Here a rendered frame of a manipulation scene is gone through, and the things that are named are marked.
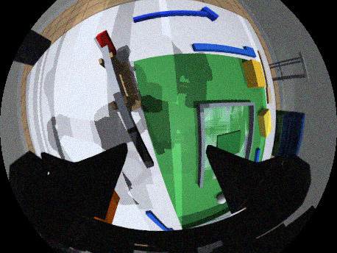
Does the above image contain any white golf ball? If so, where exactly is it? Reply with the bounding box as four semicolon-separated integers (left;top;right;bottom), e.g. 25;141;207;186
216;194;226;204

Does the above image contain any green flat mat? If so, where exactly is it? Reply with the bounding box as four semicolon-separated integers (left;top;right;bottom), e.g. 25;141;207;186
133;53;267;227

